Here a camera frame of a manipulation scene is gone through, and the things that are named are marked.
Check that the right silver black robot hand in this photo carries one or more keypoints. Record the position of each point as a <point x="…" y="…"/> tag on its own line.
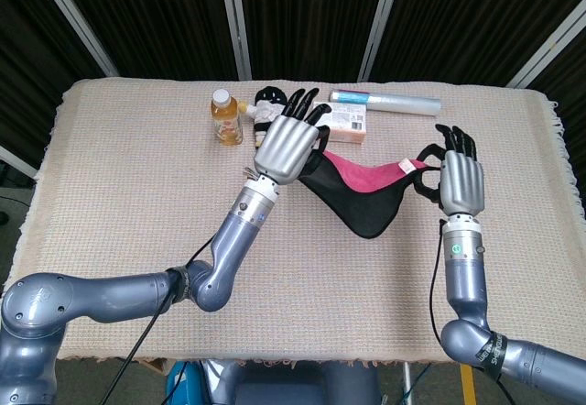
<point x="462" y="185"/>

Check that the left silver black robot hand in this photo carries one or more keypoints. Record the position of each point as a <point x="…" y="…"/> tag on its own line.
<point x="286" y="148"/>

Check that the pink cloth with black trim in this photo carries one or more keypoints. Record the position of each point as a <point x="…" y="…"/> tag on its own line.
<point x="366" y="203"/>

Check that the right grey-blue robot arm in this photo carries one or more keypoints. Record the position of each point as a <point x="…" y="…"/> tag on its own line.
<point x="464" y="276"/>

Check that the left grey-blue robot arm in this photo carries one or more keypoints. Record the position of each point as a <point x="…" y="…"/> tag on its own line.
<point x="114" y="295"/>

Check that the black white plush doll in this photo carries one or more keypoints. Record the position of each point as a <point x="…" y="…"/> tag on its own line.
<point x="265" y="112"/>

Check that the yellow tea bottle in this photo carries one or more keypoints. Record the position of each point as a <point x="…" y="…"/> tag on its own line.
<point x="225" y="123"/>

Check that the orange tissue pack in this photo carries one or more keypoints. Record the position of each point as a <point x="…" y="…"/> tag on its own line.
<point x="348" y="125"/>

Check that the clear plastic wrap roll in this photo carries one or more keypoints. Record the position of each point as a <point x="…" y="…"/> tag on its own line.
<point x="403" y="105"/>

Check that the beige woven tablecloth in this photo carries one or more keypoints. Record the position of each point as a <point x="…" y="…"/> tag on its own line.
<point x="114" y="194"/>

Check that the metal table leg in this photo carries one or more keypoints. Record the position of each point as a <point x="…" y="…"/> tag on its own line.
<point x="406" y="384"/>

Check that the grey robot torso base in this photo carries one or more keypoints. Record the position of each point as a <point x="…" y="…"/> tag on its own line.
<point x="284" y="386"/>

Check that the blue plastic base cover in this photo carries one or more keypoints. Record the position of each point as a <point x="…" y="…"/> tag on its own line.
<point x="178" y="384"/>

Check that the white partition frame post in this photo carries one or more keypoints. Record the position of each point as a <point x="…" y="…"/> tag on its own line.
<point x="73" y="15"/>
<point x="380" y="25"/>
<point x="233" y="20"/>
<point x="16" y="160"/>
<point x="549" y="54"/>

